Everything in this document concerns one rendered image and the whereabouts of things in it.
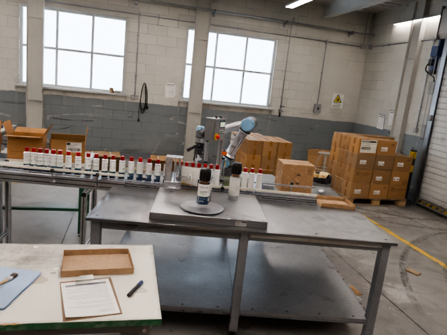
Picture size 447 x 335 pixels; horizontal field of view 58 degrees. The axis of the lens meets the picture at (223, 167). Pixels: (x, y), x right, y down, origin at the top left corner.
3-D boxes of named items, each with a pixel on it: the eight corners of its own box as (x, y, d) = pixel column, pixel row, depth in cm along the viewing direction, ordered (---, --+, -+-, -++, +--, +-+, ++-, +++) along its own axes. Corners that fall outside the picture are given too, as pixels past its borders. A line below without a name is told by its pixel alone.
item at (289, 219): (85, 220, 259) (85, 217, 259) (128, 170, 406) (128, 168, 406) (397, 246, 274) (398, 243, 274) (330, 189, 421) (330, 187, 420)
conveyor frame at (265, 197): (124, 187, 337) (124, 181, 336) (126, 184, 348) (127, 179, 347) (316, 204, 349) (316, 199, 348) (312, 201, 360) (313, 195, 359)
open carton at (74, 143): (46, 164, 408) (47, 127, 401) (51, 154, 455) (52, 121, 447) (86, 165, 421) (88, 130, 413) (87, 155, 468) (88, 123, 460)
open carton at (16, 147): (-1, 160, 401) (-2, 123, 394) (12, 151, 451) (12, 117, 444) (46, 163, 413) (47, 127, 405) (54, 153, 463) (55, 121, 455)
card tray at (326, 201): (320, 207, 342) (321, 203, 341) (312, 198, 367) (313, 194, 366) (354, 210, 344) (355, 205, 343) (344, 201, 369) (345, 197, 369)
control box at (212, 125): (203, 139, 342) (205, 117, 338) (214, 138, 357) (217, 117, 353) (213, 141, 337) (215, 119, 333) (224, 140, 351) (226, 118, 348)
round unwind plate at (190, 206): (179, 213, 272) (179, 211, 271) (181, 200, 302) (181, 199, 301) (224, 217, 274) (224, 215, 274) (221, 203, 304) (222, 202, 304)
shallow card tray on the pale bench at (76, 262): (60, 277, 188) (60, 270, 187) (62, 255, 210) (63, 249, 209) (134, 274, 199) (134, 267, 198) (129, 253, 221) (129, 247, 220)
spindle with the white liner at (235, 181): (227, 199, 316) (232, 163, 310) (227, 196, 325) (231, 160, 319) (239, 201, 317) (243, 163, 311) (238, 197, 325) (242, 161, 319)
